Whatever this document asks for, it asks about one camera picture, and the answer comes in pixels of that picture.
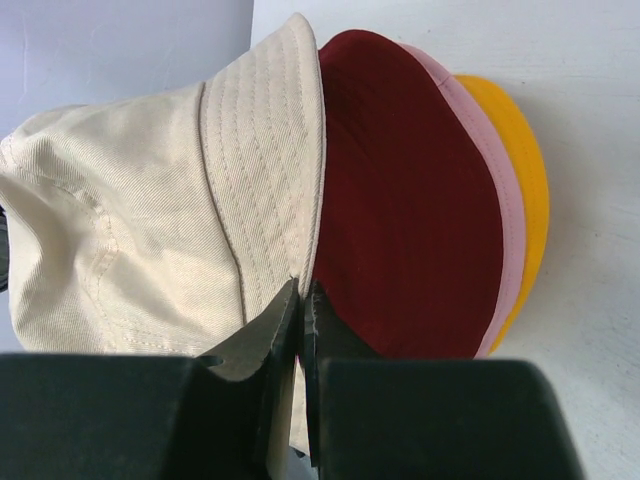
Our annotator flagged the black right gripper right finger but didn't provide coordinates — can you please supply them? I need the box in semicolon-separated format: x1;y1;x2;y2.
302;284;584;479

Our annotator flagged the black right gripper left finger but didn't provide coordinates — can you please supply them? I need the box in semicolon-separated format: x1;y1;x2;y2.
1;280;300;479

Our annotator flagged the pink bucket hat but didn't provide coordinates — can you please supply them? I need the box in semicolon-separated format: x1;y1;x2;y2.
403;44;526;358

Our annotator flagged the dark red bucket hat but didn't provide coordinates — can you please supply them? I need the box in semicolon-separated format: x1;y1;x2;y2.
314;30;503;359

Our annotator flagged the beige bucket hat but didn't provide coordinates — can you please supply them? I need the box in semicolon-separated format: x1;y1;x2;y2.
0;12;329;454

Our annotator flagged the yellow bucket hat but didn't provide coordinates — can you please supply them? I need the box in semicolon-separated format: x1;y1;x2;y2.
454;75;550;354

